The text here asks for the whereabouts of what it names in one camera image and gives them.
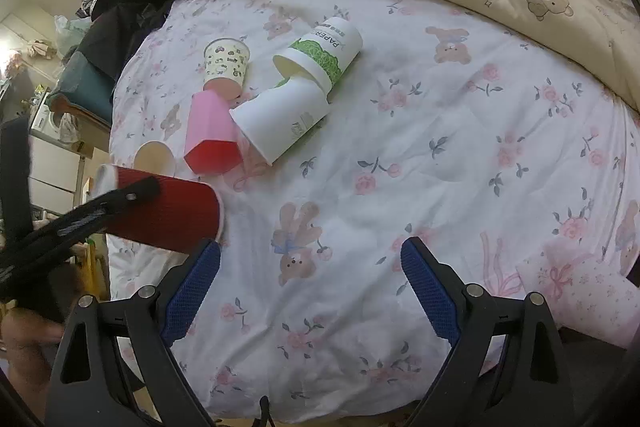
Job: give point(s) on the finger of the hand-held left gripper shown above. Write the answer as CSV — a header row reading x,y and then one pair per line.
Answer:
x,y
120,201

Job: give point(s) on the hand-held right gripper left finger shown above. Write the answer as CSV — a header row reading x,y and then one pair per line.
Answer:
x,y
192,292

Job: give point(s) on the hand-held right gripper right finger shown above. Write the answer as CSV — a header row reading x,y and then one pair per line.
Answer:
x,y
430,292

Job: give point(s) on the red ribbed paper cup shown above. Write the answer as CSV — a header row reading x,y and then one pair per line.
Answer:
x,y
175,219

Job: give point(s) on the person's left forearm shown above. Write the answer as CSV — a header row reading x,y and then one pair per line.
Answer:
x,y
25,339

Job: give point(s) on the small beige paper cup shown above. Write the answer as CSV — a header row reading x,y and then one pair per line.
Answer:
x,y
152,157

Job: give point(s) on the pink plastic cup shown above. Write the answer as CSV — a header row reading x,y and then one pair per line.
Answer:
x,y
210,127

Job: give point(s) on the pink floral paper cup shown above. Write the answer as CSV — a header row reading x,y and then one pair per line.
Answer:
x,y
585,297

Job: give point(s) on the white cartoon print paper cup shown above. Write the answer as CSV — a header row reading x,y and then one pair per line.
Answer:
x,y
225,64

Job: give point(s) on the large plain white paper cup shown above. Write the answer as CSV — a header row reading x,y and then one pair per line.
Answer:
x,y
280,117

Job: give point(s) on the white green label paper cup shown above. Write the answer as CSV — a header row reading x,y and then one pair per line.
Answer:
x,y
325,47

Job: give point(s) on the white cabinet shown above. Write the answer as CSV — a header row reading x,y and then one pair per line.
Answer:
x,y
50,167

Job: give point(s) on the white floral bed sheet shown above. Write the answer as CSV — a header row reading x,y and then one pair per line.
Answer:
x,y
375,207

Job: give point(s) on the teal cushioned chair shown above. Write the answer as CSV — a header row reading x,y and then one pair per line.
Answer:
x,y
85,82

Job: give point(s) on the dark clothing pile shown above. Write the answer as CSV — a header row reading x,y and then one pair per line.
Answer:
x,y
125,22

